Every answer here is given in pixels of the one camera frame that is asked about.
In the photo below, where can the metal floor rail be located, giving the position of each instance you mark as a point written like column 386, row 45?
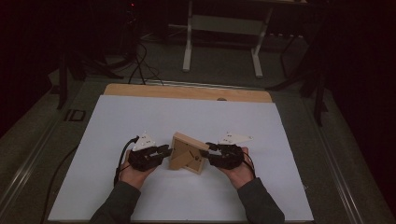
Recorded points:
column 336, row 174
column 21, row 175

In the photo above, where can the black metal stand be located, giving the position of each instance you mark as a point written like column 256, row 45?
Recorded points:
column 63, row 81
column 317, row 90

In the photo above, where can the person's left hand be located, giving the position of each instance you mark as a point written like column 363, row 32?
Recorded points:
column 134, row 175

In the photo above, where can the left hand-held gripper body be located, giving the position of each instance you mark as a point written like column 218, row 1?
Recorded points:
column 143, row 158

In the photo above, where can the black floor socket box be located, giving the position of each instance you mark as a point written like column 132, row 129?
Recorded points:
column 75, row 115

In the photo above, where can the person's right hand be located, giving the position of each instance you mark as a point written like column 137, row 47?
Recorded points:
column 239, row 174

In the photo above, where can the white metal desk frame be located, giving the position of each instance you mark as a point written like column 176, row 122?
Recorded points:
column 226, row 25

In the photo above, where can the white table sheet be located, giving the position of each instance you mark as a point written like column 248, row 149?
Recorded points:
column 202, row 118

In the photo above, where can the wooden picture frame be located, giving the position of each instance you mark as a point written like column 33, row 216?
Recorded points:
column 186, row 155

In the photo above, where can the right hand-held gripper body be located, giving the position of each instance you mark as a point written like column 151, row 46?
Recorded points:
column 229, row 157

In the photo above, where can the dark tower with red light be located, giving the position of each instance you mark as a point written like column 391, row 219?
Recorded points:
column 132, row 28

